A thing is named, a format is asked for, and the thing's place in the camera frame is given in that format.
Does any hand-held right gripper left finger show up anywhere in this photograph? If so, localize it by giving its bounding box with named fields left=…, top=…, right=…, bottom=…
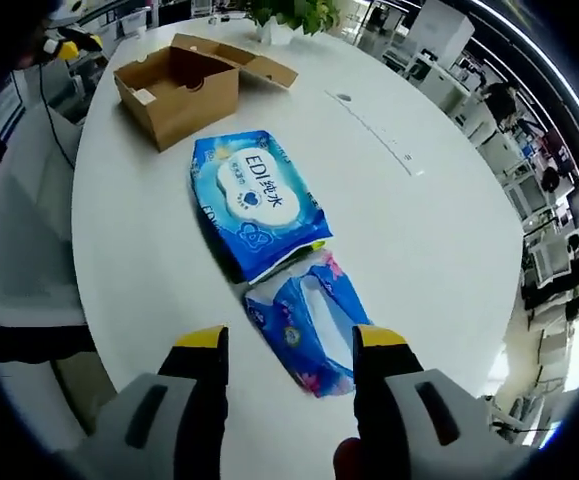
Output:
left=76, top=324, right=231, bottom=480

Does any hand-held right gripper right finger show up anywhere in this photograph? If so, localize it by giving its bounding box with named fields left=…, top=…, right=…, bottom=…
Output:
left=351, top=324, right=509, bottom=480

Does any blue floral tissue pack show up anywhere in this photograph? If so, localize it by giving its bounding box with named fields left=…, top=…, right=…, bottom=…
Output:
left=243, top=251, right=376, bottom=400

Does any brown cardboard shoe box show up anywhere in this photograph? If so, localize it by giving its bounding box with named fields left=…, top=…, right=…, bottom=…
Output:
left=113, top=32, right=300, bottom=153

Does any blue wet wipes pack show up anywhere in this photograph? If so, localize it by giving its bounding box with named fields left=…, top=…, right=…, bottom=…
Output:
left=187, top=128, right=335, bottom=285

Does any person's right hand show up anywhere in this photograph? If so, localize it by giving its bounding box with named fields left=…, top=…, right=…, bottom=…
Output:
left=331, top=436, right=364, bottom=480

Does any blue white information board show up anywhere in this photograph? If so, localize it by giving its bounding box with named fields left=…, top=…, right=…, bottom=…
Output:
left=0, top=74, right=26, bottom=142

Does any potted green plant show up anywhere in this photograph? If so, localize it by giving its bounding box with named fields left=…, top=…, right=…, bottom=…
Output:
left=243, top=0, right=343, bottom=47

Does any white table socket panel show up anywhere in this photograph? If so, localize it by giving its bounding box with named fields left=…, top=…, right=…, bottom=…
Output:
left=322, top=88, right=426, bottom=178

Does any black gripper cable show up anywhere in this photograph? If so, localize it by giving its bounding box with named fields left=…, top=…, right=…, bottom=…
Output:
left=37, top=62, right=78, bottom=171

